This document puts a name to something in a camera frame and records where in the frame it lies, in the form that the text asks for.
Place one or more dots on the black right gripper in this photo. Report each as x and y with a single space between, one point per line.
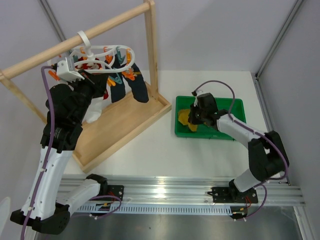
191 119

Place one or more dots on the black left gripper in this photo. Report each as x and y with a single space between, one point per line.
97 82

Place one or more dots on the yellow sock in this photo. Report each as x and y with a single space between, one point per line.
183 118

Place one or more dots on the white plastic clip hanger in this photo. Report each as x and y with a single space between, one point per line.
113 58

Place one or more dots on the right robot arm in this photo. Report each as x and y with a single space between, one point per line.
266 153

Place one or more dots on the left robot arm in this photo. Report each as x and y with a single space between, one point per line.
67 104

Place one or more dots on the red sock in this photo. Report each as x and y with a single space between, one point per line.
91 66

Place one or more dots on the wooden drying rack stand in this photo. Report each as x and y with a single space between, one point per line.
119 122

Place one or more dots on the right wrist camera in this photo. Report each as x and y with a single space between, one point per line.
197 93

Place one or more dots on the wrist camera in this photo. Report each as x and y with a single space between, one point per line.
66 71
197 93

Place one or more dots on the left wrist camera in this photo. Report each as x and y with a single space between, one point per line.
66 71

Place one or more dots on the aluminium mounting rail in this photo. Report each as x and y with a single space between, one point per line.
189 195

